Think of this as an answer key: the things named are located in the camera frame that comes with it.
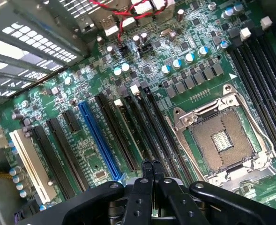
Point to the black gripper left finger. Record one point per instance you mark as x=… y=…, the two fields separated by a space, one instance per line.
x=137 y=201

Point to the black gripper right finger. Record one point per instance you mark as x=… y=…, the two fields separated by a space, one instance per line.
x=175 y=201

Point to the RAM slot with black latch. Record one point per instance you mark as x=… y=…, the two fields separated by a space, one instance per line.
x=248 y=77
x=166 y=131
x=269 y=56

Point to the RAM slot with grey latch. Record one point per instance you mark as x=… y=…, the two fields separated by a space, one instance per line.
x=142 y=126

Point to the straight silver locking lever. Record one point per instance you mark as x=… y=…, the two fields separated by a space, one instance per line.
x=187 y=150

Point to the long black expansion slot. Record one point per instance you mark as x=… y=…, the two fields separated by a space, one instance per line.
x=53 y=164
x=67 y=154
x=116 y=133

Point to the blue expansion slot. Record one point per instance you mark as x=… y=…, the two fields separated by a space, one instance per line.
x=100 y=140

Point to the short black expansion slot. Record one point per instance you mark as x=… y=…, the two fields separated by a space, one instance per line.
x=71 y=120

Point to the white expansion slot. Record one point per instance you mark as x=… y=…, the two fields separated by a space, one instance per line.
x=32 y=164

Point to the long bent locking lever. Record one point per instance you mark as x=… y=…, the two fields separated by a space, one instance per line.
x=257 y=122

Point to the blue-marked silver capacitor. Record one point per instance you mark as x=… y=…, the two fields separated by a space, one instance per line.
x=238 y=7
x=166 y=69
x=203 y=50
x=117 y=71
x=222 y=45
x=228 y=12
x=177 y=63
x=125 y=67
x=189 y=57

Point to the black pin header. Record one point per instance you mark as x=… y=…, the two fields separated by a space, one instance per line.
x=145 y=48

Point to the green PC motherboard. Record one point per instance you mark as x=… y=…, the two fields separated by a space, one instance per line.
x=198 y=30

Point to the metal USB port block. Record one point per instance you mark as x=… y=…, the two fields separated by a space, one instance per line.
x=109 y=25

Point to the metal rear port block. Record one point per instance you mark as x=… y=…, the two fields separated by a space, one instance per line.
x=87 y=24

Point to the grey metal PC case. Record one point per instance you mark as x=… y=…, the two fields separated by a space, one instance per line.
x=34 y=14

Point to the CPU socket with metal frame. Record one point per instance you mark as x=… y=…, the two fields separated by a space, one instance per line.
x=222 y=140

